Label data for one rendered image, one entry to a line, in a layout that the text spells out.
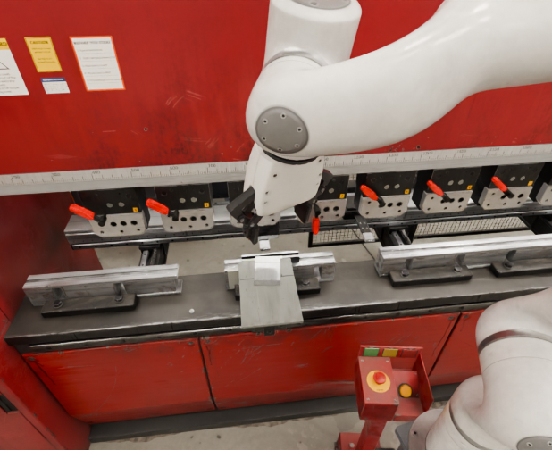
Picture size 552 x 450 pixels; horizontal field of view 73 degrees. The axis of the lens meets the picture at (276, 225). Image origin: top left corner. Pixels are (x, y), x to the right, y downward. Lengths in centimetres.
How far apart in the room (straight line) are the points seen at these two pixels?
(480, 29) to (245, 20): 61
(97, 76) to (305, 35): 67
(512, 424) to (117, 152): 96
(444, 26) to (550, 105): 96
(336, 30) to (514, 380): 52
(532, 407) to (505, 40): 46
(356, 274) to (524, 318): 84
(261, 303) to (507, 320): 69
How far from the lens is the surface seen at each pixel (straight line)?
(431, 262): 149
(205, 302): 134
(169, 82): 94
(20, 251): 159
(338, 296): 135
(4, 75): 104
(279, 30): 37
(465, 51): 35
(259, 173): 46
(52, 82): 101
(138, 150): 103
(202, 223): 113
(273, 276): 123
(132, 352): 148
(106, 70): 96
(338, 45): 37
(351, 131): 31
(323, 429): 206
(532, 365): 67
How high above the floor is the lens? 191
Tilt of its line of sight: 40 degrees down
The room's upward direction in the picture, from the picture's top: straight up
